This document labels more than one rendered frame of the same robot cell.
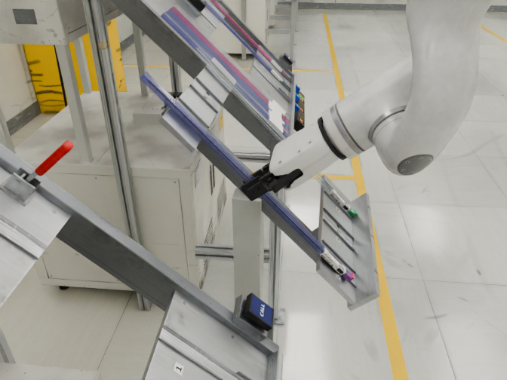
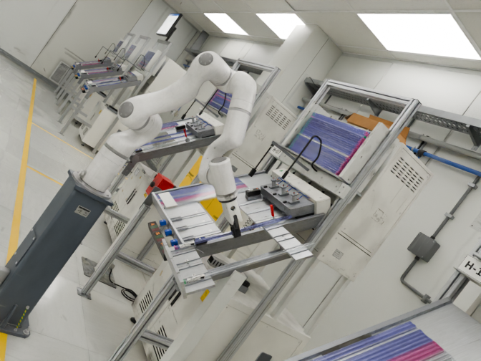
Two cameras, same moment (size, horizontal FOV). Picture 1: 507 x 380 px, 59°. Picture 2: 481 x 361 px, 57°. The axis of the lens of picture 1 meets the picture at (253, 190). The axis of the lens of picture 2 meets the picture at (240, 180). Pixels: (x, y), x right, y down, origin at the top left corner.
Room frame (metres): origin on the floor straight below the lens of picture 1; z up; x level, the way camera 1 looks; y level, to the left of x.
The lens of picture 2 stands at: (2.04, -1.13, 1.18)
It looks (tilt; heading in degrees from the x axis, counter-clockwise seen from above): 2 degrees down; 144
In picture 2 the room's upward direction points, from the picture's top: 36 degrees clockwise
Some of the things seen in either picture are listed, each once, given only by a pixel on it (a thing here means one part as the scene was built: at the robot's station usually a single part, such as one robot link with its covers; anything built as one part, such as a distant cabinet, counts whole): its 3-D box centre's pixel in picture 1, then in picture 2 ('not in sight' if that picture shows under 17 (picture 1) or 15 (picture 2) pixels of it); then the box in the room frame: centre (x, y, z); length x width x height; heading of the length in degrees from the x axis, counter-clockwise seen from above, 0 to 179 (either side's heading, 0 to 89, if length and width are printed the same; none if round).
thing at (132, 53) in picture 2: not in sight; (119, 84); (-5.92, 1.20, 0.95); 1.37 x 0.82 x 1.90; 85
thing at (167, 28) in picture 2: not in sight; (170, 27); (-4.49, 0.92, 2.10); 0.58 x 0.14 x 0.41; 175
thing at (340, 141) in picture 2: not in sight; (331, 145); (0.25, 0.50, 1.52); 0.51 x 0.13 x 0.27; 175
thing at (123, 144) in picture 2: not in sight; (136, 131); (0.18, -0.41, 1.00); 0.19 x 0.12 x 0.24; 120
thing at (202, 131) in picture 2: not in sight; (164, 180); (-1.24, 0.59, 0.66); 1.01 x 0.73 x 1.31; 85
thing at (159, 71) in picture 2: not in sight; (133, 97); (-4.48, 1.06, 0.95); 1.36 x 0.82 x 1.90; 85
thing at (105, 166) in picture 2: not in sight; (103, 169); (0.20, -0.44, 0.79); 0.19 x 0.19 x 0.18
